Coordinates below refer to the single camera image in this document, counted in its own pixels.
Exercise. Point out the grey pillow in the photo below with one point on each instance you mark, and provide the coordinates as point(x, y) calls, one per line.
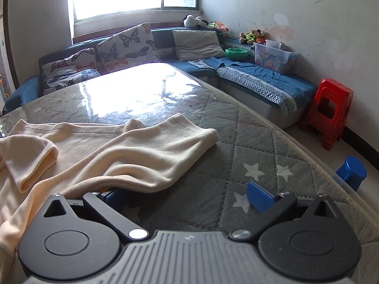
point(197, 45)

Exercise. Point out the blue plastic stool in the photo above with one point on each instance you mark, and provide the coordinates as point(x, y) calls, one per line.
point(353, 170)

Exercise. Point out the red plastic stool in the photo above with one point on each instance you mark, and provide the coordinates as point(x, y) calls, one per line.
point(333, 90)

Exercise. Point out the blue sofa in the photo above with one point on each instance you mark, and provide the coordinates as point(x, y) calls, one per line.
point(165, 37)

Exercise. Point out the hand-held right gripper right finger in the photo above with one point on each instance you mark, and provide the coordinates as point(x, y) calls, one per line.
point(260, 196)

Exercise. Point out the blue sofa cover cloth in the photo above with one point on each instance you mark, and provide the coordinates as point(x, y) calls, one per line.
point(260, 75)

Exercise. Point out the colourful plush toy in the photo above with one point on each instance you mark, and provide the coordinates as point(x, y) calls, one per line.
point(217, 26)

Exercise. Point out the panda plush toy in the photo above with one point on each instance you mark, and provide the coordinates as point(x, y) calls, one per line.
point(192, 21)

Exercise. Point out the grey quilted star table cover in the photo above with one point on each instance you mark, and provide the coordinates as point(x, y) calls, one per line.
point(237, 136)

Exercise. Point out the clear plastic storage box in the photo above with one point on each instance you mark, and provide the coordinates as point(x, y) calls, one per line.
point(275, 57)

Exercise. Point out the green bowl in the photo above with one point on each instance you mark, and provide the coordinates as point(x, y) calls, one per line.
point(237, 54)

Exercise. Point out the butterfly print pillow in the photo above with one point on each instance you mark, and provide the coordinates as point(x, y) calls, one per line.
point(127, 46)
point(69, 72)

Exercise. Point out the cream shirt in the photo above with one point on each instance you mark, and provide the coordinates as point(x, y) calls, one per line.
point(133, 153)

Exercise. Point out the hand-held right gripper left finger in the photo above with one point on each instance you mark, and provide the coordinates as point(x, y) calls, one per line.
point(99, 203)

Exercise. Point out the brown bear plush toy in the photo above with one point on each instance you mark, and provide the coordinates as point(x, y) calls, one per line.
point(251, 37)

